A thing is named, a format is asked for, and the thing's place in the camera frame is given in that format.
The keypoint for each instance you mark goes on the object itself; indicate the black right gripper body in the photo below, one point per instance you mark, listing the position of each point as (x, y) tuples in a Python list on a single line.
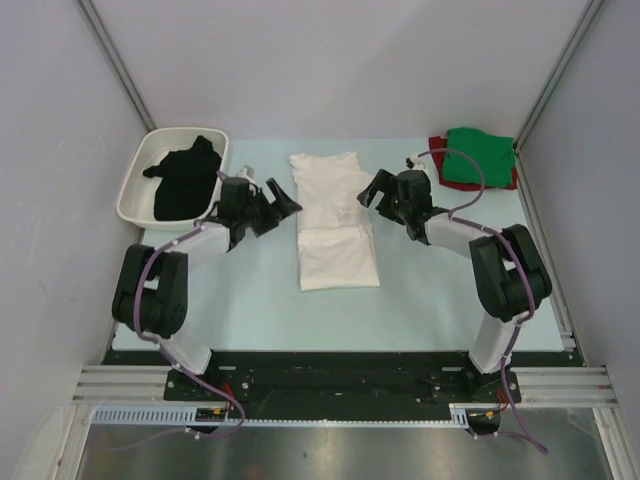
[(399, 209)]

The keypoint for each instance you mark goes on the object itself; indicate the right aluminium corner post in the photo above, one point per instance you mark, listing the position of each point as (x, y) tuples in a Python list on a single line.
[(580, 31)]

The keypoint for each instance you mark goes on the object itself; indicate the green folded t-shirt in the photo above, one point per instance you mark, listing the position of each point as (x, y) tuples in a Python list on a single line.
[(494, 155)]

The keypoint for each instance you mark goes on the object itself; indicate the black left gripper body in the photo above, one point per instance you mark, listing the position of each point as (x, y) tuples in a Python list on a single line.
[(258, 214)]

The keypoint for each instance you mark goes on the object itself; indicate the white t-shirt with robot print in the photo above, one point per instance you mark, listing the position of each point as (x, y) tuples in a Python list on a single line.
[(334, 233)]

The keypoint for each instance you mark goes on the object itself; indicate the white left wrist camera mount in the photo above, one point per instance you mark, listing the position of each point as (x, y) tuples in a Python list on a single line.
[(247, 173)]

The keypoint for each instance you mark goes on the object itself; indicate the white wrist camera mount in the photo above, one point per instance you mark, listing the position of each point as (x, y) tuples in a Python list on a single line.
[(247, 173), (414, 163)]

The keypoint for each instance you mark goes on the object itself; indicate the white plastic bin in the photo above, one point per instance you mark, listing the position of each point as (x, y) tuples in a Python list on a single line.
[(136, 201)]

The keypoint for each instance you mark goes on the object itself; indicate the aluminium corner post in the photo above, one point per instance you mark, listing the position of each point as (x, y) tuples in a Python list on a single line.
[(580, 31), (114, 60)]

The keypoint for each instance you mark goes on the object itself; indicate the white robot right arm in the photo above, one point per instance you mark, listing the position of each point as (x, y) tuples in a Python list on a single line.
[(511, 279)]

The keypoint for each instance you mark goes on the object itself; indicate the red folded t-shirt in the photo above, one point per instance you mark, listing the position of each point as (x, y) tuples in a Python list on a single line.
[(436, 142)]

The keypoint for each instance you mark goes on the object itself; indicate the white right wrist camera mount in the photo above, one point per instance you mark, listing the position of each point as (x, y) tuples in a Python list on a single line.
[(414, 163)]

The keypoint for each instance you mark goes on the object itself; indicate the left aluminium corner post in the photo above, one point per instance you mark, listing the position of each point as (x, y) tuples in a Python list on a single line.
[(114, 60)]

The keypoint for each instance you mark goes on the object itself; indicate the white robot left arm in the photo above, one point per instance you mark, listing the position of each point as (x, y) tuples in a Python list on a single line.
[(151, 294)]

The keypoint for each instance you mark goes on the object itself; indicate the black t-shirt in bin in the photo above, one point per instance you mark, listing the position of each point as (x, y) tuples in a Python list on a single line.
[(188, 178)]

